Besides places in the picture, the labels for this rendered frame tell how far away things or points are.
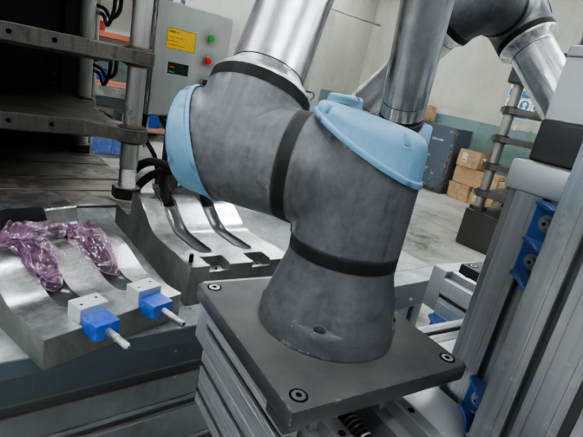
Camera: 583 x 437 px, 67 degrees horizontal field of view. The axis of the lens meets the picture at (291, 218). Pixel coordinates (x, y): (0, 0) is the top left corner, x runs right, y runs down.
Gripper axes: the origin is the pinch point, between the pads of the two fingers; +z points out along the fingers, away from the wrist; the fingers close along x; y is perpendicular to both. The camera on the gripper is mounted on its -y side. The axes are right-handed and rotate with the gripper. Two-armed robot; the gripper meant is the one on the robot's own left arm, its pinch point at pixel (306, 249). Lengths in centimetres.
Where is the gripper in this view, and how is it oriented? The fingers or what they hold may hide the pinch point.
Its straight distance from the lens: 101.6
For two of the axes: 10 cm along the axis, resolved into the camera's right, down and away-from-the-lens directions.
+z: -1.9, 9.3, 3.0
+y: 4.5, 3.6, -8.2
